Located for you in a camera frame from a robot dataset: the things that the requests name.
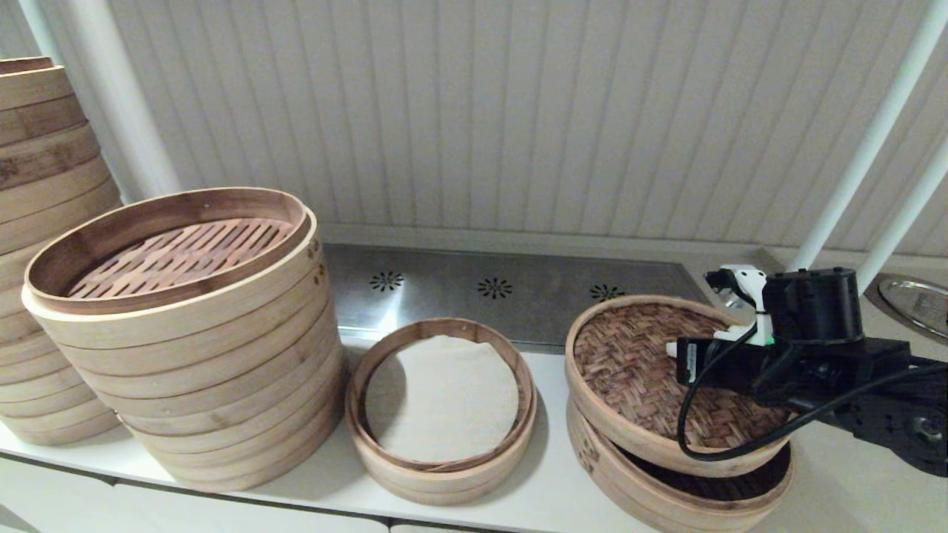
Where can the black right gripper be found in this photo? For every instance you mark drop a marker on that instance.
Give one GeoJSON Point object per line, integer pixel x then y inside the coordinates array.
{"type": "Point", "coordinates": [811, 311]}

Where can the woven bamboo steamer lid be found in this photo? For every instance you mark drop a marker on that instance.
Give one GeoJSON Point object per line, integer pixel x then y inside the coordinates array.
{"type": "Point", "coordinates": [629, 370]}

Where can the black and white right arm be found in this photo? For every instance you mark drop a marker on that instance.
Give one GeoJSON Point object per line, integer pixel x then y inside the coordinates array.
{"type": "Point", "coordinates": [911, 429]}

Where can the bamboo steamer basket dark slats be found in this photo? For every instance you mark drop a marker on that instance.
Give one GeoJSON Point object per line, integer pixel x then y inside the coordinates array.
{"type": "Point", "coordinates": [600, 474]}

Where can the white cloth steamer liner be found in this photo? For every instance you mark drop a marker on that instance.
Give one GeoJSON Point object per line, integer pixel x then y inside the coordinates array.
{"type": "Point", "coordinates": [441, 400]}

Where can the small steamer with paper liner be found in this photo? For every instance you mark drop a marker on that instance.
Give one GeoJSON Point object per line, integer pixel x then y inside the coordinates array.
{"type": "Point", "coordinates": [437, 485]}

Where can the large bamboo steamer basket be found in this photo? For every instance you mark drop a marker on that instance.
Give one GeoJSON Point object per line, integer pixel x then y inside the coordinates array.
{"type": "Point", "coordinates": [237, 461]}
{"type": "Point", "coordinates": [44, 205]}
{"type": "Point", "coordinates": [44, 413]}
{"type": "Point", "coordinates": [185, 324]}
{"type": "Point", "coordinates": [13, 317]}
{"type": "Point", "coordinates": [29, 89]}
{"type": "Point", "coordinates": [222, 394]}
{"type": "Point", "coordinates": [37, 145]}

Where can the stainless steel vented panel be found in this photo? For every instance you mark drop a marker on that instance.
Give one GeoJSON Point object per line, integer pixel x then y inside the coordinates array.
{"type": "Point", "coordinates": [459, 303]}

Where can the round metal sink basin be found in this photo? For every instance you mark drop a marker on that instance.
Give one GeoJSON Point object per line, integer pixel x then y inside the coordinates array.
{"type": "Point", "coordinates": [918, 303]}

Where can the white slanted pole with flange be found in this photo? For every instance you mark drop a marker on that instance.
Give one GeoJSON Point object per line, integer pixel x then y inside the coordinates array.
{"type": "Point", "coordinates": [866, 133]}

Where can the white cabinet door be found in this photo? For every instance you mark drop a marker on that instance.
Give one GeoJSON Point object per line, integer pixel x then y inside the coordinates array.
{"type": "Point", "coordinates": [44, 503]}
{"type": "Point", "coordinates": [244, 518]}

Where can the thick white pole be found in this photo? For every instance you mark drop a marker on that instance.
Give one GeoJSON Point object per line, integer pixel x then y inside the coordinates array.
{"type": "Point", "coordinates": [122, 111]}

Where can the thin white pole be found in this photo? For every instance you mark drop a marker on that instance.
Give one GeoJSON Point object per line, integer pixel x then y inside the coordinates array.
{"type": "Point", "coordinates": [37, 29]}

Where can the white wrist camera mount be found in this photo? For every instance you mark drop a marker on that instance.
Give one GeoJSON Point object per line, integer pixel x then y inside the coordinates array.
{"type": "Point", "coordinates": [752, 285]}

